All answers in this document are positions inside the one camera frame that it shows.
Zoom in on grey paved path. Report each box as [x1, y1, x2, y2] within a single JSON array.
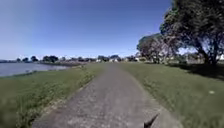
[[31, 62, 184, 128]]

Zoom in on medium broad tree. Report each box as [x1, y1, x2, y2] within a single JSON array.
[[136, 33, 181, 64]]

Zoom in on row of distant trees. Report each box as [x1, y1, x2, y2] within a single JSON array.
[[16, 54, 138, 64]]

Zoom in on robot's own part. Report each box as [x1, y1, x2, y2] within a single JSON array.
[[143, 113, 160, 128]]

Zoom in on wide green grass field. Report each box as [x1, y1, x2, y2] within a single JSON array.
[[118, 61, 224, 128]]

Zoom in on grass bank beside water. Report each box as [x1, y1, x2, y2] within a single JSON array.
[[0, 62, 108, 128]]

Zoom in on calm grey-blue water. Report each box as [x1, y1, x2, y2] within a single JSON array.
[[0, 62, 69, 78]]

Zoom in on large dark spreading tree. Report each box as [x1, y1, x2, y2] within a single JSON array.
[[159, 0, 224, 68]]

